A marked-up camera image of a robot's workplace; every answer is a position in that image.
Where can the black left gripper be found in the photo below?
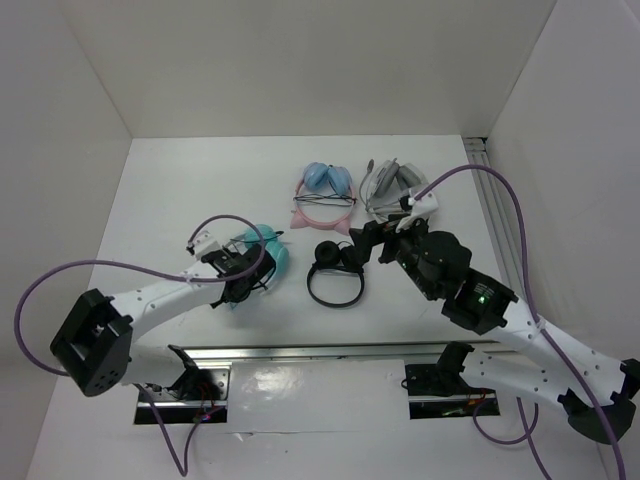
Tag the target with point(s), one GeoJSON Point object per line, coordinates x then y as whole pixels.
{"type": "Point", "coordinates": [217, 302]}

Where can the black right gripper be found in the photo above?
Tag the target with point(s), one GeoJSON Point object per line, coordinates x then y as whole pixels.
{"type": "Point", "coordinates": [373, 233]}

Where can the teal cat-ear headphones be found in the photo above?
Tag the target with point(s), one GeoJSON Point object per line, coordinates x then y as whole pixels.
{"type": "Point", "coordinates": [241, 243]}

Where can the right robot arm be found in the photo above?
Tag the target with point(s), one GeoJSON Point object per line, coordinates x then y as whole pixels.
{"type": "Point", "coordinates": [593, 391]}

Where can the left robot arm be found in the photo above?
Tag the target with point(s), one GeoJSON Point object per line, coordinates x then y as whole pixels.
{"type": "Point", "coordinates": [96, 344]}

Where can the small black headphones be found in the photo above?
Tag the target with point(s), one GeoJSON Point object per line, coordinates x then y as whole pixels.
{"type": "Point", "coordinates": [337, 259]}

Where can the pink blue cat-ear headphones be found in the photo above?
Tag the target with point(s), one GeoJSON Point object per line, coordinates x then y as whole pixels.
{"type": "Point", "coordinates": [324, 185]}

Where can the grey white headset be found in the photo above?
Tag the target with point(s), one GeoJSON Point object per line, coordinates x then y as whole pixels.
{"type": "Point", "coordinates": [383, 187]}

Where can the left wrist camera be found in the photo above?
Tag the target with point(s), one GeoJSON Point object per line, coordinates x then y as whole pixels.
{"type": "Point", "coordinates": [202, 244]}

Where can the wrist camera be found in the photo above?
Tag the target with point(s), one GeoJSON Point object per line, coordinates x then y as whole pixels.
{"type": "Point", "coordinates": [420, 209]}
{"type": "Point", "coordinates": [202, 244]}

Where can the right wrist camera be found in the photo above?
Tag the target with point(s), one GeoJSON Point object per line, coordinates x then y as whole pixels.
{"type": "Point", "coordinates": [420, 209]}

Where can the aluminium rail front edge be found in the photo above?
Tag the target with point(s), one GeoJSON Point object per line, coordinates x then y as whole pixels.
{"type": "Point", "coordinates": [318, 352]}

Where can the aluminium rail right side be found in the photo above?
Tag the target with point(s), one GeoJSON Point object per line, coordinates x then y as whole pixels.
{"type": "Point", "coordinates": [495, 202]}

